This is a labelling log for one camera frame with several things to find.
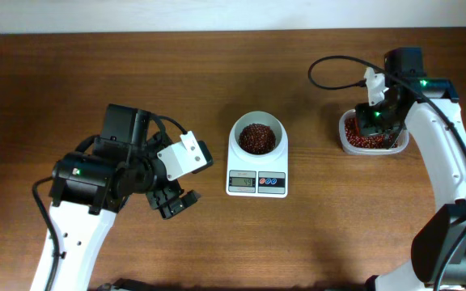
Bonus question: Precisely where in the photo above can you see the black right camera cable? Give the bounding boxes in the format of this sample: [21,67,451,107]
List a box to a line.
[307,55,466,291]

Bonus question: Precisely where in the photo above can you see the clear plastic bean container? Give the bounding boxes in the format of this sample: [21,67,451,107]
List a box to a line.
[338,109,409,156]

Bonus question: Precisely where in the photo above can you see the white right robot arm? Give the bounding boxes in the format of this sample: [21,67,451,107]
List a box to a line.
[355,48,466,290]

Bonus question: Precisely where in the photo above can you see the red beans in container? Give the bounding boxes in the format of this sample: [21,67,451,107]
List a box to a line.
[345,117,396,150]

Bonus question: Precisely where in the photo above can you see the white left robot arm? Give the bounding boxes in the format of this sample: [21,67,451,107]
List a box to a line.
[31,104,214,290]

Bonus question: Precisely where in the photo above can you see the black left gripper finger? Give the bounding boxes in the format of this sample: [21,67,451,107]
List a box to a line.
[146,184,176,209]
[159,190,201,220]

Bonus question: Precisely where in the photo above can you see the white digital kitchen scale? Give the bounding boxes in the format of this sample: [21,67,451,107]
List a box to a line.
[226,136,290,198]

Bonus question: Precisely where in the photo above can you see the white round bowl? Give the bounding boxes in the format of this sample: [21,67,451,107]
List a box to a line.
[229,111,288,162]

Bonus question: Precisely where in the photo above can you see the red beans in bowl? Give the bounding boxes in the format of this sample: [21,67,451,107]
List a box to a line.
[239,124,276,155]

